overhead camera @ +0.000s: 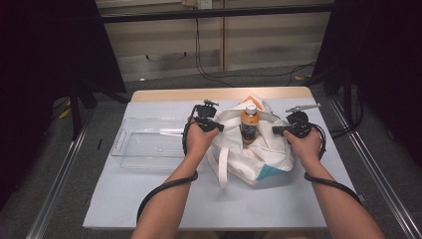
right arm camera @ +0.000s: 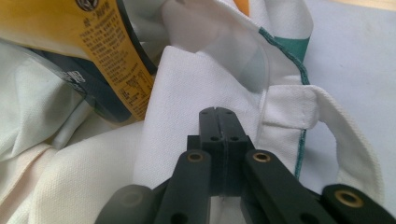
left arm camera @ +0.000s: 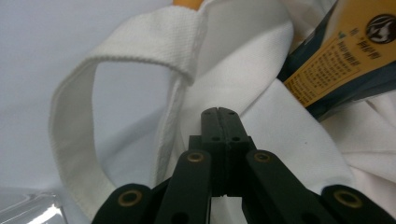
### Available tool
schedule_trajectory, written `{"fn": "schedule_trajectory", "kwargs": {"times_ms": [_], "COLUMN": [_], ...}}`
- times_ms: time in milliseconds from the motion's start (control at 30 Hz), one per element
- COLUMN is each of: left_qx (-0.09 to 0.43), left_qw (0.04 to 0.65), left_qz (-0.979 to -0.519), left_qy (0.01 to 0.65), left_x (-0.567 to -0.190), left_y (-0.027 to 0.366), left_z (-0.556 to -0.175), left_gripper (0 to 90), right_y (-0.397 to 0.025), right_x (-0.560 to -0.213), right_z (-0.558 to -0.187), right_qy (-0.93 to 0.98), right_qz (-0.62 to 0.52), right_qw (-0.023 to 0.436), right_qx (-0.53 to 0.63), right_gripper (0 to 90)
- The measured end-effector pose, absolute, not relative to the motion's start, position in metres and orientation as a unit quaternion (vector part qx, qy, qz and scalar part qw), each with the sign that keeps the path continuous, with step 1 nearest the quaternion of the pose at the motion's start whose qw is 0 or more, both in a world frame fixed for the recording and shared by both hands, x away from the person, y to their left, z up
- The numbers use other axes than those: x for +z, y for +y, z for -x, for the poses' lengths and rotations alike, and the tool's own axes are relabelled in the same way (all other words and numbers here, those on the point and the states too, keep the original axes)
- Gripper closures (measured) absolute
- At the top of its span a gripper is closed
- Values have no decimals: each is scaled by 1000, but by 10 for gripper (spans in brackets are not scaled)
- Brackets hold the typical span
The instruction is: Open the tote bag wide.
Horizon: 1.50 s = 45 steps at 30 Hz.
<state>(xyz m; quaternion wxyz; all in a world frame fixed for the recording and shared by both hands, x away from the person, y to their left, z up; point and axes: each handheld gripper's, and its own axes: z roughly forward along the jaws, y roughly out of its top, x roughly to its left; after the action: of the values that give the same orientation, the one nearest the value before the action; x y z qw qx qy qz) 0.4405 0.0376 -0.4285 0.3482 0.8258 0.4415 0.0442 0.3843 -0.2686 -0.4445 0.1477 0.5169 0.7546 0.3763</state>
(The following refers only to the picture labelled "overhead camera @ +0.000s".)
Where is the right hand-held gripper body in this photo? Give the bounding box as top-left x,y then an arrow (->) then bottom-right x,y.
285,103 -> 322,139

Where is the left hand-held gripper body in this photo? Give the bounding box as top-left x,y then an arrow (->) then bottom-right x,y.
193,99 -> 220,121

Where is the white tote bag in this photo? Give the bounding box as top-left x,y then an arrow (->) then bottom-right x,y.
205,93 -> 296,190

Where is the person's left hand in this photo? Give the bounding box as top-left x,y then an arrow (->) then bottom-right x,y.
183,119 -> 220,164

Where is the person's right hand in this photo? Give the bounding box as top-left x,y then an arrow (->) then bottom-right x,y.
283,129 -> 323,171

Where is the wooden table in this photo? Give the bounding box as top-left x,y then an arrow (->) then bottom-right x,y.
130,86 -> 314,104

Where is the orange drink bottle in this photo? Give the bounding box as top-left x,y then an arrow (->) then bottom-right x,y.
239,103 -> 261,145

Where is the black metal stand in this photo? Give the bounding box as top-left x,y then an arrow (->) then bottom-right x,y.
67,79 -> 131,141
304,62 -> 365,138

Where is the clear plastic tray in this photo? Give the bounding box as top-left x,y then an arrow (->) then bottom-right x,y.
110,117 -> 191,171

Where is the light blue table mat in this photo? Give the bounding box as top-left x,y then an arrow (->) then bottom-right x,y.
83,97 -> 356,231

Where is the light wooden cabinet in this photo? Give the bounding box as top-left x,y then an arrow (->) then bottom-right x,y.
95,0 -> 333,83

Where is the black horizontal bar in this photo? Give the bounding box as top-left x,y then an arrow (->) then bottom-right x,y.
100,4 -> 334,24

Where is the dark curtain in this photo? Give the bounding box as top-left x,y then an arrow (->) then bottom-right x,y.
313,0 -> 422,168
0,0 -> 127,211

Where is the black floor cable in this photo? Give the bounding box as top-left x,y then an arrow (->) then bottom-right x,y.
265,61 -> 317,88

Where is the black hanging cable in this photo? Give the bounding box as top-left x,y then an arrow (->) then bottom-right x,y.
194,18 -> 235,88

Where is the left hand-held gripper black cable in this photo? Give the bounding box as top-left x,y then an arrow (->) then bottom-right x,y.
135,106 -> 200,227

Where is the aluminium rail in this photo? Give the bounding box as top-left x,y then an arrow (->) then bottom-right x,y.
327,95 -> 422,239
25,114 -> 96,239

